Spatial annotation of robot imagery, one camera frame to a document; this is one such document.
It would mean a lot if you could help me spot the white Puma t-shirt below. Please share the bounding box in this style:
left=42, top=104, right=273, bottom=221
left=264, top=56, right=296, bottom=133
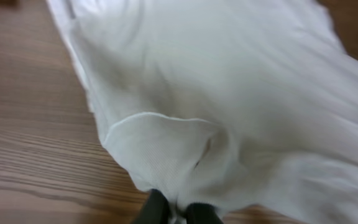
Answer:
left=48, top=0, right=358, bottom=223

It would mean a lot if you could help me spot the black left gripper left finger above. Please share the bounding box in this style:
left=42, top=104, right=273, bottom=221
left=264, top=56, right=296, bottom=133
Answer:
left=131, top=189, right=170, bottom=224

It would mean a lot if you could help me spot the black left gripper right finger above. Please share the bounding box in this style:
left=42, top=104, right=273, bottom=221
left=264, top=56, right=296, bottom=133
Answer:
left=185, top=203, right=223, bottom=224

